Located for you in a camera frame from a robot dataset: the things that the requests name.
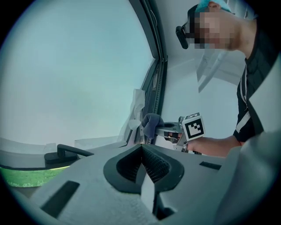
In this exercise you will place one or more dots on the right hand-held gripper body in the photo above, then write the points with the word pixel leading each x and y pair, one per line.
pixel 194 128

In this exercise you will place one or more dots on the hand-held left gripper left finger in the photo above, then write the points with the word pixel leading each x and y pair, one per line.
pixel 92 173

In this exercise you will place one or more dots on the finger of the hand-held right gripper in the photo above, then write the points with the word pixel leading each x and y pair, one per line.
pixel 176 124
pixel 171 129

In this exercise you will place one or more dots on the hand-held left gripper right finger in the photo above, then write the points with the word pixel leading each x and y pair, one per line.
pixel 193 186

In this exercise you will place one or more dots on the dark blue cloth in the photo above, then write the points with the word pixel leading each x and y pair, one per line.
pixel 151 126

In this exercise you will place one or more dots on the dark window frame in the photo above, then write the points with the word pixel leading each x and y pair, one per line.
pixel 157 44

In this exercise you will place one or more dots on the person's right forearm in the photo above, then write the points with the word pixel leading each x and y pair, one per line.
pixel 215 145

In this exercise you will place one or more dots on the window sash with glass pane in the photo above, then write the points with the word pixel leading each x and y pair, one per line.
pixel 65 66

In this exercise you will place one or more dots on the person's right hand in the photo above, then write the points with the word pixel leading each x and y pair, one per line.
pixel 174 136

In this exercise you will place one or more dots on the white curtain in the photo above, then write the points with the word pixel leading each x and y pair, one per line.
pixel 137 105

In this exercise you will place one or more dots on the person's black shirt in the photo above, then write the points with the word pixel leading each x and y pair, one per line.
pixel 259 66

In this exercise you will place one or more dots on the person's head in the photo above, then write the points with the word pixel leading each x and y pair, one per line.
pixel 237 30

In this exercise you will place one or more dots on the teal head cap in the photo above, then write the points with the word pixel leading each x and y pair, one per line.
pixel 204 4

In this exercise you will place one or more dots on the black head-worn camera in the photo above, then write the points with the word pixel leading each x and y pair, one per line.
pixel 183 37

